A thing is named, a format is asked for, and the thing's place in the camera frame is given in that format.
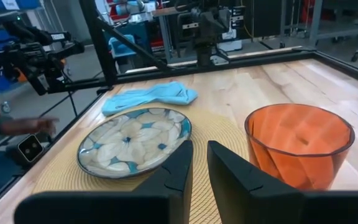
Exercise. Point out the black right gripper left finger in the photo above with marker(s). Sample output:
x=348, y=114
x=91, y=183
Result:
x=104, y=208

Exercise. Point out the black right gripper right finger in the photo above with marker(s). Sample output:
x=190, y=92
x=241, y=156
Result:
x=291, y=208

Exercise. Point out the orange item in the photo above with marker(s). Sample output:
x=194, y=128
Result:
x=297, y=140

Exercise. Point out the round woven straw placemat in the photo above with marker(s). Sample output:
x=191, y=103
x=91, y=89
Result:
x=219, y=124

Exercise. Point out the teal cloth napkin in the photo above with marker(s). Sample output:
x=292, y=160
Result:
x=154, y=95

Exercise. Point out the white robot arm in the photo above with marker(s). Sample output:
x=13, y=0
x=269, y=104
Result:
x=132, y=6

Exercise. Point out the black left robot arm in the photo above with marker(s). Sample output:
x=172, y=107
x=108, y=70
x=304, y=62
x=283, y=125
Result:
x=208, y=31

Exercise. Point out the person's hand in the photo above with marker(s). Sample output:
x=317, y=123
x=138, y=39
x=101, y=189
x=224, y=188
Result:
x=33, y=126

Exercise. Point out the dark wristband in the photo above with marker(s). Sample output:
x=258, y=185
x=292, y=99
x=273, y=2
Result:
x=0, y=124

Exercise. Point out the grey metal workbench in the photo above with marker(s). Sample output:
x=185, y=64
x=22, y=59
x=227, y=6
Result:
x=166, y=37

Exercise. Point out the grey metal cart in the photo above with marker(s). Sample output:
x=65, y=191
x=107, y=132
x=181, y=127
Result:
x=337, y=31

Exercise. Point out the black cabinet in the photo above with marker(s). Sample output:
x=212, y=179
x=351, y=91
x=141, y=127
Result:
x=266, y=18

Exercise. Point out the small black depth camera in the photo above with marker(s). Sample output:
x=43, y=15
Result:
x=28, y=149

